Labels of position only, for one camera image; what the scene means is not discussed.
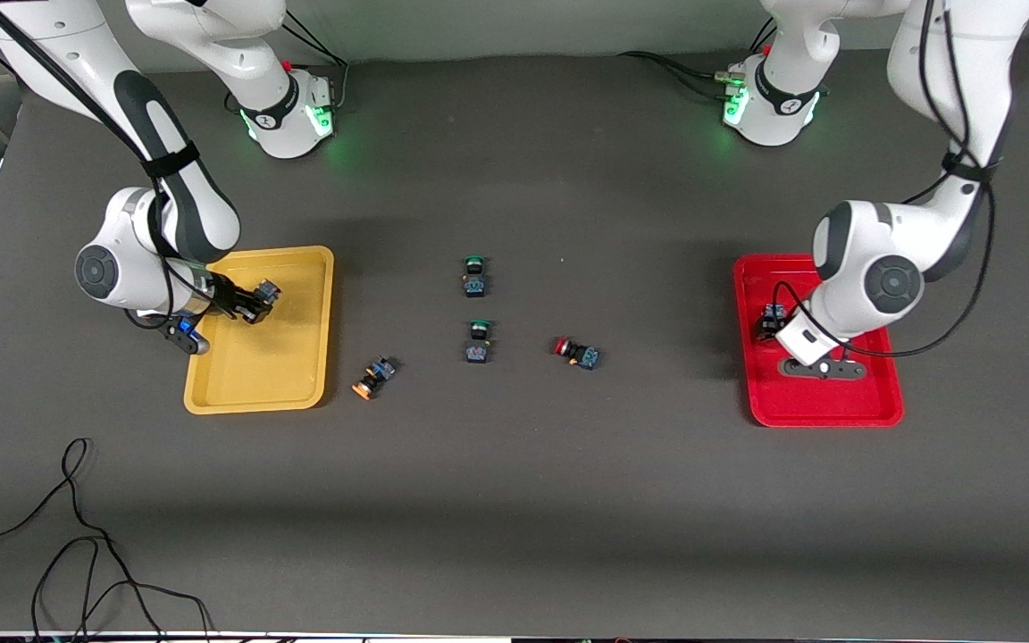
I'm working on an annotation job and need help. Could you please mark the yellow plastic tray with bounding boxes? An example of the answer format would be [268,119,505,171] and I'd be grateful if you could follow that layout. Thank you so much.
[183,246,336,415]

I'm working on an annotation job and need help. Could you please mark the red plastic tray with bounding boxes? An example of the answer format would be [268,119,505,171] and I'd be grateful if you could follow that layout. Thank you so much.
[733,254,906,429]

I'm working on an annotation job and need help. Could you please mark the black right arm base cable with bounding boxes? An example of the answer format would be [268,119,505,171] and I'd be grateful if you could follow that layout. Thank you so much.
[278,13,350,113]

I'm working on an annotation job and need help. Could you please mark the black arm base cable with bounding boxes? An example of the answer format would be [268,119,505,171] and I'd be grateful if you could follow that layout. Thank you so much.
[619,18,779,101]
[278,13,350,113]

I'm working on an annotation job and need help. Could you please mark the thin black loose cable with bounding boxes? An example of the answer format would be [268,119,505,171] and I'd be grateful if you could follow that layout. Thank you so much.
[0,438,216,643]

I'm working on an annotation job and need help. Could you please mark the black left arm base cable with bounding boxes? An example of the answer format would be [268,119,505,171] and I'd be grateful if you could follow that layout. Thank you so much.
[619,18,779,101]

